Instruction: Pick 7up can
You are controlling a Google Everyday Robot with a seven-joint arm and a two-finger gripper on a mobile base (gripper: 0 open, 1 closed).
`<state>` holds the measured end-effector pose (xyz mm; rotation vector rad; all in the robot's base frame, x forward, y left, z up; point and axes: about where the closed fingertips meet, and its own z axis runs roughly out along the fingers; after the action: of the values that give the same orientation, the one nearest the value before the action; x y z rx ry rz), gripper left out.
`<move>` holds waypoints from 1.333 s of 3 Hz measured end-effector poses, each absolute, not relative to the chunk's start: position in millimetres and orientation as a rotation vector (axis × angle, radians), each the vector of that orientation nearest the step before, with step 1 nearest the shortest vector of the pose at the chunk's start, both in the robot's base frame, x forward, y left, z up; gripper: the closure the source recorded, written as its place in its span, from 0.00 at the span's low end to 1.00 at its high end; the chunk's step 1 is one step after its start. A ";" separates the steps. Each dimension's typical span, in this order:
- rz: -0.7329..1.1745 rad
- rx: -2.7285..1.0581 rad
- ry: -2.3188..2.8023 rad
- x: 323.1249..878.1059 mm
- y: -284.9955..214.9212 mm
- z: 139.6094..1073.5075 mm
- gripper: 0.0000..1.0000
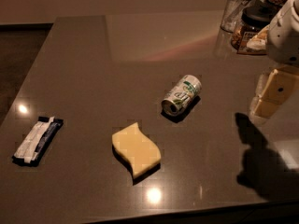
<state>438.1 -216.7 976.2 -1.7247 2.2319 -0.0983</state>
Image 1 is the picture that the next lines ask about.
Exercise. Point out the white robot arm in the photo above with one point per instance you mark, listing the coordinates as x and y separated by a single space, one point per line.
280 40

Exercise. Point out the white green 7up can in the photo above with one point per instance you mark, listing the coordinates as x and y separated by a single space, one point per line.
181 95

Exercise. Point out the black-lidded glass jar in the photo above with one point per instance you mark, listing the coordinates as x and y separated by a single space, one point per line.
248 36

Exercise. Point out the black white snack bar wrapper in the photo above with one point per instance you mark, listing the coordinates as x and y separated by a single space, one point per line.
34 145

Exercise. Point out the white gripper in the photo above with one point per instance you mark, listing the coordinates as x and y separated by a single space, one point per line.
284 36

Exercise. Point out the clear glass cup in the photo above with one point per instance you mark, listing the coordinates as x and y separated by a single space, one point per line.
232 13

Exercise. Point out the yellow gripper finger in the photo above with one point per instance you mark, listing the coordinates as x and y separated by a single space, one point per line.
261 111

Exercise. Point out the yellow wavy sponge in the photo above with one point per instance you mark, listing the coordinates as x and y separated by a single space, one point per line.
137 149

